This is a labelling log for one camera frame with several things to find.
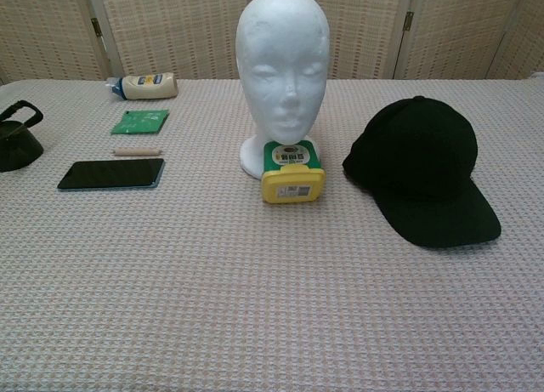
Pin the black baseball cap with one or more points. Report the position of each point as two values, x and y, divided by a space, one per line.
421 162

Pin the white foam mannequin head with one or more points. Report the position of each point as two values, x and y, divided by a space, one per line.
280 47

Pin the yellow green plastic container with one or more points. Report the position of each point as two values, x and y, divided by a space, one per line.
293 183

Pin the white waffle weave tablecloth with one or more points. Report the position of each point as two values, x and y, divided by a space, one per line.
212 281

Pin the small wooden dowel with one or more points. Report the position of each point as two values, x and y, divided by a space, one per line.
138 151

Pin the green foil packet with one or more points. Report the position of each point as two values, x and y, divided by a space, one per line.
140 122

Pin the mayonnaise squeeze bottle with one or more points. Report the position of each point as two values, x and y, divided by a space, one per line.
149 86

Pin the black smartphone with blue case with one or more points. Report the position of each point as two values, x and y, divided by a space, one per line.
110 174

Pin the beige woven folding screen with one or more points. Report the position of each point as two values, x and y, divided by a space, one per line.
170 26

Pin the brass screen hinge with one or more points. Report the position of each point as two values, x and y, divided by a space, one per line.
96 27
409 21

